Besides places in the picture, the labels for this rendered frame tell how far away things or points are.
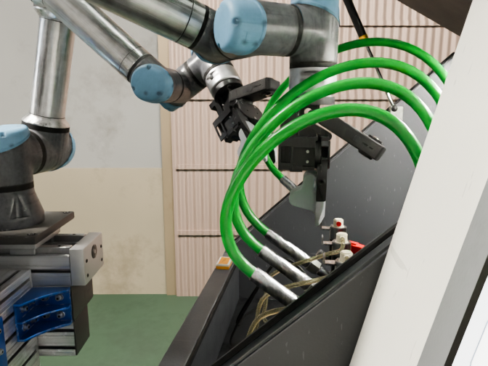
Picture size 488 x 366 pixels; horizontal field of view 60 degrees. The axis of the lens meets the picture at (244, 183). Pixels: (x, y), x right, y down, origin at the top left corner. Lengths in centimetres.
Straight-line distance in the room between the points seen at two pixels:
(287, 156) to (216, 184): 215
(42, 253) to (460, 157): 97
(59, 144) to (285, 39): 74
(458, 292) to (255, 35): 46
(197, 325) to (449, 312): 58
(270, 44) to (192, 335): 47
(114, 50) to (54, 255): 48
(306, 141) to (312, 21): 17
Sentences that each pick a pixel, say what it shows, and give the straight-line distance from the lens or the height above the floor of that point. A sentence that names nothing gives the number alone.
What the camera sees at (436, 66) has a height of 138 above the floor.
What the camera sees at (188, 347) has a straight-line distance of 71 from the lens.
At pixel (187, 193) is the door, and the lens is 285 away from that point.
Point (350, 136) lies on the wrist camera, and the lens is 68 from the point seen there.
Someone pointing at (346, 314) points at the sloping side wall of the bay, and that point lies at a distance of 39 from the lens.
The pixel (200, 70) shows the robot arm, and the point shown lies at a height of 140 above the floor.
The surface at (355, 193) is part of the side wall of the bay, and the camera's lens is 104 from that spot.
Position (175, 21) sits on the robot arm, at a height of 145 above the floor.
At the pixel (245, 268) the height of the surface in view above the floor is 114.
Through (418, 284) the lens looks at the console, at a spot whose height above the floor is 121.
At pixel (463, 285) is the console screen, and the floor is 124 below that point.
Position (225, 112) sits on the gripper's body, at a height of 130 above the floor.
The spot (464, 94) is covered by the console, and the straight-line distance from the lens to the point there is 31.
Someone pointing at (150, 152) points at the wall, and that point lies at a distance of 289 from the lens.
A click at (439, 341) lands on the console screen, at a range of 23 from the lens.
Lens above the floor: 132
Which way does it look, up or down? 11 degrees down
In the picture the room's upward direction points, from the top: straight up
